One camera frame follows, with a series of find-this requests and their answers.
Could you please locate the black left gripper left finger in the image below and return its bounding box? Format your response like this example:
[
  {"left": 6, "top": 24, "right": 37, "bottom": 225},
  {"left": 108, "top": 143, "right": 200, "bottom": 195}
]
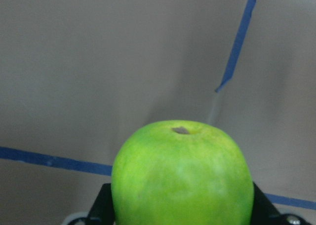
[{"left": 86, "top": 183, "right": 115, "bottom": 225}]

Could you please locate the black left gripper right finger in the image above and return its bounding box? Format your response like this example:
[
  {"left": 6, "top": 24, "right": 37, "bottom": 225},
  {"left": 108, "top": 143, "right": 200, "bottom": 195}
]
[{"left": 250, "top": 183, "right": 281, "bottom": 225}]

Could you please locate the green apple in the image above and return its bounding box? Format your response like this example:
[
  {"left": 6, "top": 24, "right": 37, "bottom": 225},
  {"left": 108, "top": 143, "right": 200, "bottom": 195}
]
[{"left": 111, "top": 120, "right": 254, "bottom": 225}]

